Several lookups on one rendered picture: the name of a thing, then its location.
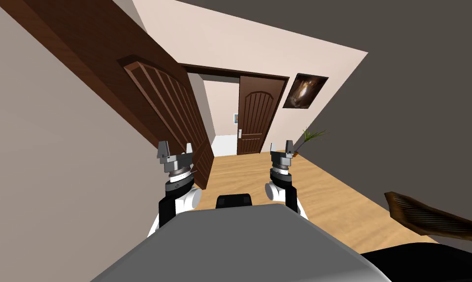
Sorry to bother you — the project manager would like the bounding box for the large dark brown door leaf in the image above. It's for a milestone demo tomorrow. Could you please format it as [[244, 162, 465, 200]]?
[[0, 0, 215, 191]]

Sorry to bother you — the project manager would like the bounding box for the dark framed wall picture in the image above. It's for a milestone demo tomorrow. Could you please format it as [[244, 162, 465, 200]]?
[[283, 72, 330, 110]]

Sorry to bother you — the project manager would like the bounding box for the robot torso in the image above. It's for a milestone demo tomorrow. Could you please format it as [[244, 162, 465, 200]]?
[[90, 193, 394, 282]]

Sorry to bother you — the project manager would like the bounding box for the brown arched panel door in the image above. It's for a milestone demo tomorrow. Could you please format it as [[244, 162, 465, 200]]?
[[236, 76, 286, 156]]

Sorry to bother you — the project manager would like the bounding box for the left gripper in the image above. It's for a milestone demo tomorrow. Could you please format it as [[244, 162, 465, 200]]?
[[157, 141, 193, 173]]

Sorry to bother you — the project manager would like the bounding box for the brown ribbed curved shape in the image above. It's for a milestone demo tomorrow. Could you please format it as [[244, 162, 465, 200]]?
[[383, 190, 472, 242]]

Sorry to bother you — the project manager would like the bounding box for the green potted plant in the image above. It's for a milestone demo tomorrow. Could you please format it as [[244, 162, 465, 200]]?
[[293, 127, 331, 158]]

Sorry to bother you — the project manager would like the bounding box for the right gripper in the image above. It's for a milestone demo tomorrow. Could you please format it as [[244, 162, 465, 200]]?
[[270, 140, 294, 168]]

